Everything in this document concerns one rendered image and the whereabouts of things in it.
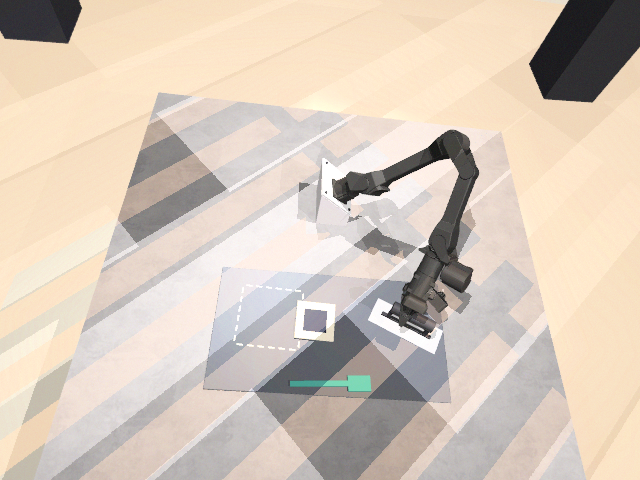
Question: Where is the turquoise flat trowel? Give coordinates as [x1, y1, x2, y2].
[290, 375, 371, 392]

